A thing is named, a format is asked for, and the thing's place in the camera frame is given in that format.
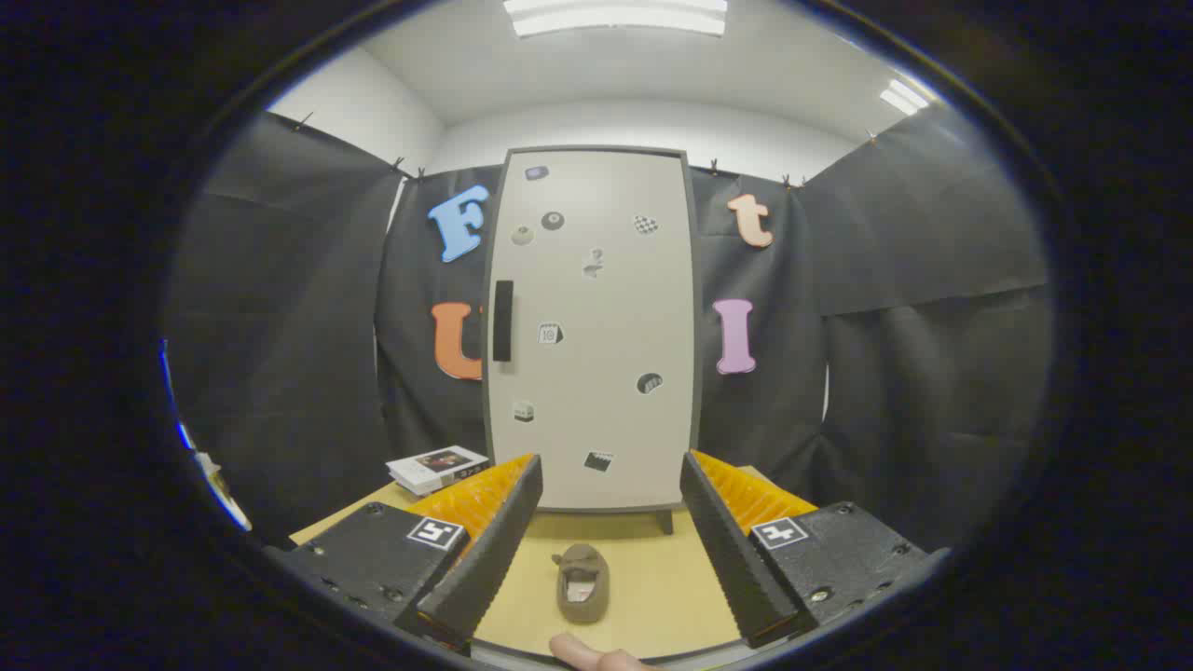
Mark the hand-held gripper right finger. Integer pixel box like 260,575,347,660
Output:
679,450,952,650

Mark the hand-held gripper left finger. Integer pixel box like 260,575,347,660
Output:
266,454,544,653

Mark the brown fuzzy shoe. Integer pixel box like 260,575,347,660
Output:
552,543,611,624

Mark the black door handle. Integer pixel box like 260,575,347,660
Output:
492,280,514,363

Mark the grey shoe cabinet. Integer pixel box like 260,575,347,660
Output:
482,146,703,537

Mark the black backdrop cloth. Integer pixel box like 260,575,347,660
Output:
163,103,1056,551

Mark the long ceiling light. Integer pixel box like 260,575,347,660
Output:
503,0,728,38

